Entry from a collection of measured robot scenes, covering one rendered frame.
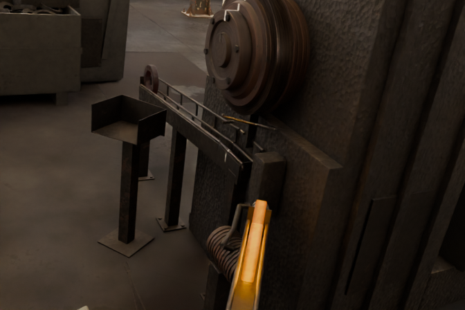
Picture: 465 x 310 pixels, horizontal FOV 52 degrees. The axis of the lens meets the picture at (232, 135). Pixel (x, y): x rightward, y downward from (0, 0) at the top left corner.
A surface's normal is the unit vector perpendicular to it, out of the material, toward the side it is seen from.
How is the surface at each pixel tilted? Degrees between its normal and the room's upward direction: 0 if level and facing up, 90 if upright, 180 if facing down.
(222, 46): 90
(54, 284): 0
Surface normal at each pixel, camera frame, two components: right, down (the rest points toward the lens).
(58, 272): 0.14, -0.91
